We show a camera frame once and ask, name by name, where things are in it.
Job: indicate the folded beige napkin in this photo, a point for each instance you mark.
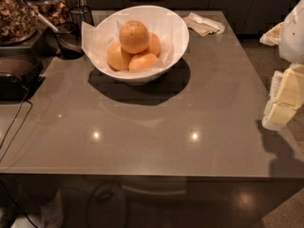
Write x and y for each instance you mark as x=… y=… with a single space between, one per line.
x=202 y=25

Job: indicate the black wire cup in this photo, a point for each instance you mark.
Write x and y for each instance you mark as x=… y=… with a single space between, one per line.
x=80 y=14

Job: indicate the white scoop handle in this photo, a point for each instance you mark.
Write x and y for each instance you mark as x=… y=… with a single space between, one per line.
x=46 y=22

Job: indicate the large glass snack jar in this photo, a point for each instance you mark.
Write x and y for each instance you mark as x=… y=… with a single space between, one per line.
x=17 y=22

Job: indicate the white bowl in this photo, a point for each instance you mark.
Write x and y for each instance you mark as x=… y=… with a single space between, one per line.
x=171 y=32

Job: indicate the dark small bowl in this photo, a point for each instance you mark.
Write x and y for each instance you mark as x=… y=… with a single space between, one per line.
x=69 y=41

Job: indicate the orange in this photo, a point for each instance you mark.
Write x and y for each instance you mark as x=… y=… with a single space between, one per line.
x=142 y=61
x=117 y=57
x=154 y=44
x=134 y=37

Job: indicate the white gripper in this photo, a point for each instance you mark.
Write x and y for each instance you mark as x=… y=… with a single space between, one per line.
x=293 y=37

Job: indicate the white paper liner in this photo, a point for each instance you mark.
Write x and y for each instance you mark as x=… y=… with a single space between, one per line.
x=95 y=40

